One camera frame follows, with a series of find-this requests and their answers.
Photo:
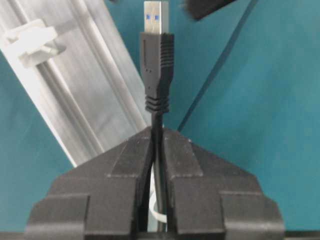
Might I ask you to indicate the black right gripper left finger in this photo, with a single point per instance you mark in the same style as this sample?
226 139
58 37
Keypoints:
105 198

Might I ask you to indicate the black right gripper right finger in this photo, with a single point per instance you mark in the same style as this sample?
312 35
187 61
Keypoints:
210 198

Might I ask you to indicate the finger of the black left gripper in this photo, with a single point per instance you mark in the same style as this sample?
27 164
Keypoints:
199 9

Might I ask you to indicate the silver aluminium rail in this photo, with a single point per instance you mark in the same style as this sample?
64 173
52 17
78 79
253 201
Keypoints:
73 64

